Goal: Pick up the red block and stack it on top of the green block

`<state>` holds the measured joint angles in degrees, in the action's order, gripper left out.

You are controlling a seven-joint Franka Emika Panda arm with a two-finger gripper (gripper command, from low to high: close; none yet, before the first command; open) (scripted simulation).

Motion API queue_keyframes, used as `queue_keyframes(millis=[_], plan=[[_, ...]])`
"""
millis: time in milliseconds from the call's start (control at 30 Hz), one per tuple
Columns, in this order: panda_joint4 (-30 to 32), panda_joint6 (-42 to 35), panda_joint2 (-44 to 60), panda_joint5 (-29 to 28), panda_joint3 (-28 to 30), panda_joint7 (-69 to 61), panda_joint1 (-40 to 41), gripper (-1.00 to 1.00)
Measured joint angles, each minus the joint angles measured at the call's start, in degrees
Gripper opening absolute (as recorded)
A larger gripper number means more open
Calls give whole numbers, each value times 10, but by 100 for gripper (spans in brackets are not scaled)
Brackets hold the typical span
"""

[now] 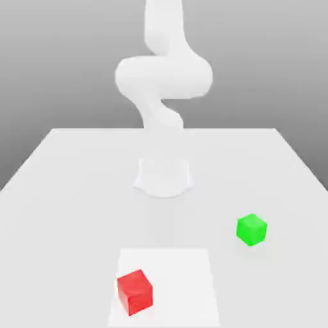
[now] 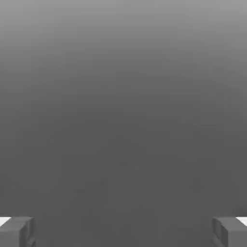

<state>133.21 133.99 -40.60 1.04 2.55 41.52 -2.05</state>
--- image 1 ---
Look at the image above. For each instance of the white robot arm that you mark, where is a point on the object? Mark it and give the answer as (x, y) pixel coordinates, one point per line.
(164, 77)

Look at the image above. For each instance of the small green cube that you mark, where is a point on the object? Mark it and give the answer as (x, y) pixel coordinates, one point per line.
(251, 229)

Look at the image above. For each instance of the small red cube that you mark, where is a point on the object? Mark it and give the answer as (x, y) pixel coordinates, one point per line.
(135, 292)

